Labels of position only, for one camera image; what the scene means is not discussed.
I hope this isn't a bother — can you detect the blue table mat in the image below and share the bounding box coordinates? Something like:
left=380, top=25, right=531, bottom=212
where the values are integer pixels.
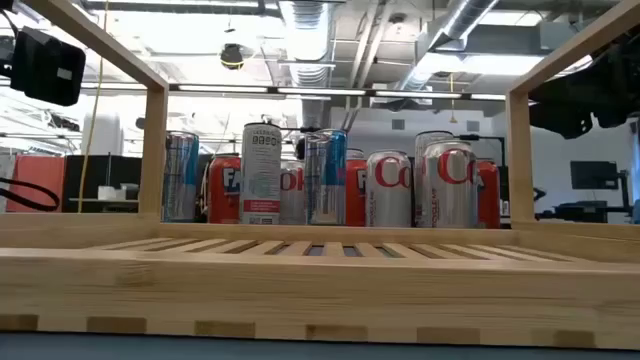
left=0, top=332, right=640, bottom=360

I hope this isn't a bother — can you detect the black cabinet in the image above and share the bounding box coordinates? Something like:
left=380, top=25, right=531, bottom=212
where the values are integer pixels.
left=62, top=154, right=144, bottom=214

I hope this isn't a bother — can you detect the black monitor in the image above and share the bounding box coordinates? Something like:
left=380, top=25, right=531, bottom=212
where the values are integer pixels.
left=569, top=160, right=620, bottom=191

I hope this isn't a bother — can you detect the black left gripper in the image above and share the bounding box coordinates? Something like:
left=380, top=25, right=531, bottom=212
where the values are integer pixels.
left=0, top=26, right=87, bottom=107

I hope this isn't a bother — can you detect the silver Diet Coke can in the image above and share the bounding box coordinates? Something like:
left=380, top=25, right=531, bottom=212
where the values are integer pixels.
left=365, top=150, right=413, bottom=229
left=422, top=139, right=479, bottom=229
left=279, top=158, right=307, bottom=226

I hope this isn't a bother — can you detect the black cable loop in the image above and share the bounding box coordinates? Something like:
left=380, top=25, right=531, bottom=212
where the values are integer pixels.
left=0, top=177, right=61, bottom=213

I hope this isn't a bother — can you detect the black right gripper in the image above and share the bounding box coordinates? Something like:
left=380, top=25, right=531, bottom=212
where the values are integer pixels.
left=528, top=29, right=640, bottom=140

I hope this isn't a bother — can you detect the black ceiling dome camera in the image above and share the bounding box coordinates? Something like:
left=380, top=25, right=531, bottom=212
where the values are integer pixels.
left=219, top=43, right=245, bottom=71

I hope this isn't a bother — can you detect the slatted wooden shelf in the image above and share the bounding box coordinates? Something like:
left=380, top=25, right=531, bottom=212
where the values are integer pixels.
left=0, top=0, right=640, bottom=351

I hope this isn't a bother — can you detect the white cylinder tank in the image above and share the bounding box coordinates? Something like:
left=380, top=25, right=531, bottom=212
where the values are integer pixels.
left=81, top=112, right=125, bottom=157

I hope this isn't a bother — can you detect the blue silver Red Bull can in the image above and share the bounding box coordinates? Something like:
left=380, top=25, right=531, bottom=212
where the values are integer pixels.
left=162, top=130, right=200, bottom=224
left=304, top=128, right=348, bottom=226

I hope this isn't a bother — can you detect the red Fanta strawberry can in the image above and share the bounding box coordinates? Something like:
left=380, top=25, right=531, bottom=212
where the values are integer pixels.
left=345, top=148, right=369, bottom=227
left=476, top=158, right=501, bottom=230
left=207, top=153, right=243, bottom=225

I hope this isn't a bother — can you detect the red-silver can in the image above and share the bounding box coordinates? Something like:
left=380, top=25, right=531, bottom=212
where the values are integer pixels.
left=239, top=122, right=283, bottom=226

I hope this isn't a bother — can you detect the silver ventilation duct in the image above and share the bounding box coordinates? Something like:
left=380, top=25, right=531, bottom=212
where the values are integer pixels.
left=397, top=0, right=501, bottom=94
left=277, top=0, right=334, bottom=129

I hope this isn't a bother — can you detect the yellow extension cable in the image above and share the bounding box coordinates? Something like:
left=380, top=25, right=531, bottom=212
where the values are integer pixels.
left=77, top=0, right=110, bottom=215

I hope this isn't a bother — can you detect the dark desk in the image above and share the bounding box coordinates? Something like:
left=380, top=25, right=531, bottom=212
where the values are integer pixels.
left=534, top=199, right=634, bottom=225

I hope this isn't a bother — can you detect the orange panel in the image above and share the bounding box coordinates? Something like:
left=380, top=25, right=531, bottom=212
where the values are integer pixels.
left=7, top=154, right=67, bottom=214

